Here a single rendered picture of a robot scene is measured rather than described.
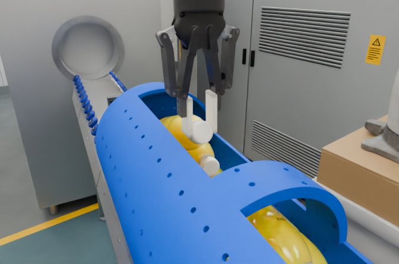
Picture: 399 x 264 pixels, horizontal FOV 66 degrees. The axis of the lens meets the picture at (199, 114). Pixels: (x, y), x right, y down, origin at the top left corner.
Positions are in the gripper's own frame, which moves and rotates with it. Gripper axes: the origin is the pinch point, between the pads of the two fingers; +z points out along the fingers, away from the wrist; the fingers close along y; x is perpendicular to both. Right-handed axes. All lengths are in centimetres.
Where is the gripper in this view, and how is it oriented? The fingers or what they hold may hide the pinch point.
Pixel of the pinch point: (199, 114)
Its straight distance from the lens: 51.5
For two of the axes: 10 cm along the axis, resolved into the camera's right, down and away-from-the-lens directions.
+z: 0.0, 9.3, 3.8
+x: 4.3, 3.4, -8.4
